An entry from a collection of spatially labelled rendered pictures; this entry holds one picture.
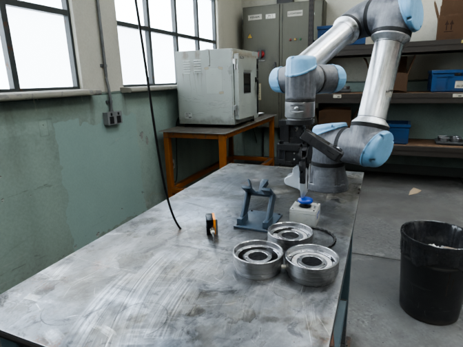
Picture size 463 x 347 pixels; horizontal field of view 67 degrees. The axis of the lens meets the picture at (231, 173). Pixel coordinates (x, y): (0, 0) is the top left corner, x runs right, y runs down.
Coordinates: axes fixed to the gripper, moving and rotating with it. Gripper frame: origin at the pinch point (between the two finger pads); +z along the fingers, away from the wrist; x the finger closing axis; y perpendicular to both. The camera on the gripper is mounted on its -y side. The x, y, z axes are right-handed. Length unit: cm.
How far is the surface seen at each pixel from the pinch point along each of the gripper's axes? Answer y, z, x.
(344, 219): -10.0, 8.2, -5.1
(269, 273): 0.4, 6.6, 31.8
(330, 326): -12.3, 8.2, 41.0
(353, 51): 14, -56, -319
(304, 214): -0.7, 4.7, 3.5
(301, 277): -5.7, 6.2, 31.5
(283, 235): 2.0, 6.0, 15.1
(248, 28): 145, -92, -354
